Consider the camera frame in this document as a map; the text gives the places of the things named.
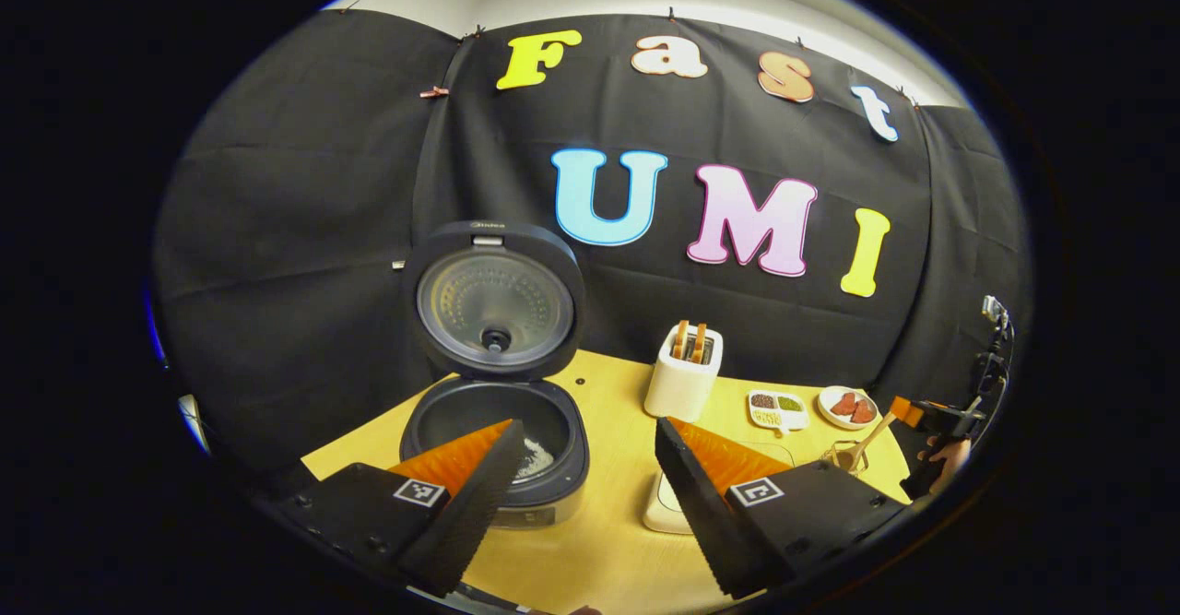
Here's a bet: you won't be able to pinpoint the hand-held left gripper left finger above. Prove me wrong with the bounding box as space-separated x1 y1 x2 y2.
277 420 526 597

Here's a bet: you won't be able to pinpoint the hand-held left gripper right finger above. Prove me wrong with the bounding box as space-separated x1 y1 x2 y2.
653 417 909 599

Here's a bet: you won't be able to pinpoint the metal wire chopstick holder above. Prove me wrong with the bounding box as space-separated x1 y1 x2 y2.
823 440 870 476

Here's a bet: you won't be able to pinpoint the white rice grains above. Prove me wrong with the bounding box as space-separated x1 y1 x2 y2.
514 438 556 483

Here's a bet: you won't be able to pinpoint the dark grey rice cooker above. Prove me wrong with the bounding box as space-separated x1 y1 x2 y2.
399 220 591 530

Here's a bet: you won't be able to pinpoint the white round plate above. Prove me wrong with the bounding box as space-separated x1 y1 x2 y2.
818 385 879 431

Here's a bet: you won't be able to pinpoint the white toaster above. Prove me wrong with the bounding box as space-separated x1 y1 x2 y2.
643 325 725 423

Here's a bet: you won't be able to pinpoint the white divided dish of beans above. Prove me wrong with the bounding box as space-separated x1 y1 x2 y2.
747 390 810 433

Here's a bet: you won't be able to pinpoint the black backdrop cloth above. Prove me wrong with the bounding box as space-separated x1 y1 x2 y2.
152 8 1033 496

